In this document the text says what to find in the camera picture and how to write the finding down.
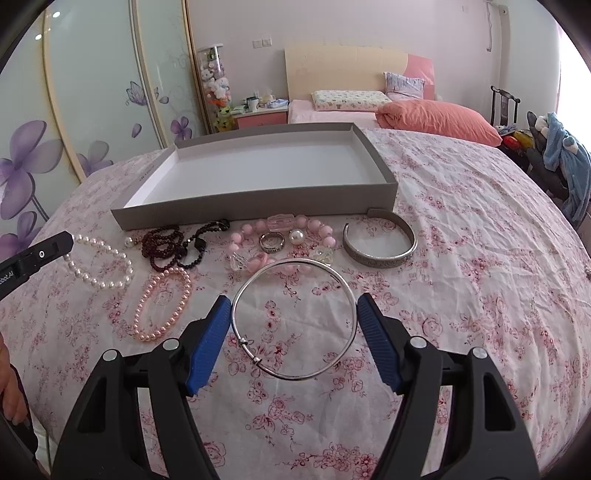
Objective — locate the coral folded duvet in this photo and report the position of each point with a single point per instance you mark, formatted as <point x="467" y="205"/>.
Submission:
<point x="438" y="118"/>

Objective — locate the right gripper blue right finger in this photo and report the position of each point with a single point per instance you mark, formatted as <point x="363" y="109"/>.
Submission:
<point x="382" y="349"/>

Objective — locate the floral white pillow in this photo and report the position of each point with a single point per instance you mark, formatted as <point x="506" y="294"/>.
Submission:
<point x="348" y="100"/>

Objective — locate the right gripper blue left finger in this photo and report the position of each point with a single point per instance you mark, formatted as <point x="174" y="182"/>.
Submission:
<point x="204" y="354"/>

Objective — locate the white air conditioner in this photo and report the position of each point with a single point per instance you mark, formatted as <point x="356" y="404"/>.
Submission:
<point x="496" y="4"/>

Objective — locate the pink nightstand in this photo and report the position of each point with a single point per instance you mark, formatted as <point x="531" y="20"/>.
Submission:
<point x="261" y="117"/>

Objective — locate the wide engraved silver cuff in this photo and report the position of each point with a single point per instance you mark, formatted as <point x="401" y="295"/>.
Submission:
<point x="379" y="239"/>

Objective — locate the person's left hand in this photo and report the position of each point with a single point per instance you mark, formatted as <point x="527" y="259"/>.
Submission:
<point x="13" y="401"/>

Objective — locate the blue plush garment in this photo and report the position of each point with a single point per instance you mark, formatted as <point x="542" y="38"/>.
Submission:
<point x="564" y="152"/>

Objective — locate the floral pink bedsheet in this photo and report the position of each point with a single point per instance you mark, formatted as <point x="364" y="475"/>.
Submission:
<point x="497" y="266"/>

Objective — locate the single large pearl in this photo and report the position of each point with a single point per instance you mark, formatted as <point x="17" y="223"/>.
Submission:
<point x="296" y="237"/>

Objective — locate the lavender patterned pillow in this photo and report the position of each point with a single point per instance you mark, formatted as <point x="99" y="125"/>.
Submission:
<point x="399" y="86"/>

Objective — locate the grey shallow cardboard tray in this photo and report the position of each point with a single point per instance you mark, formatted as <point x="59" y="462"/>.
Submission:
<point x="315" y="169"/>

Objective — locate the sliding wardrobe floral doors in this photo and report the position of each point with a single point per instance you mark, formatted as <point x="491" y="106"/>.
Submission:
<point x="89" y="84"/>

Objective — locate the beige pink headboard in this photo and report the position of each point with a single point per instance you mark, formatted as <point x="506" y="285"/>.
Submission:
<point x="314" y="66"/>

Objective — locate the pink bed mattress sheet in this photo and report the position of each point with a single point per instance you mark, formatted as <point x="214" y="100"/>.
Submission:
<point x="303" y="111"/>

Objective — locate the thin silver bangle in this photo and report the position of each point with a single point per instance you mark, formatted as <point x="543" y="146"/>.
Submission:
<point x="294" y="320"/>

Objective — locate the dark wooden chair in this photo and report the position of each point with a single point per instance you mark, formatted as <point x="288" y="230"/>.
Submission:
<point x="504" y="108"/>

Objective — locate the clear tube of plush toys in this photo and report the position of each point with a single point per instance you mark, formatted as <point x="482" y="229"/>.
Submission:
<point x="215" y="89"/>

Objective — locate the white mug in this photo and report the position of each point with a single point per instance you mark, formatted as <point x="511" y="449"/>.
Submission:
<point x="252" y="104"/>

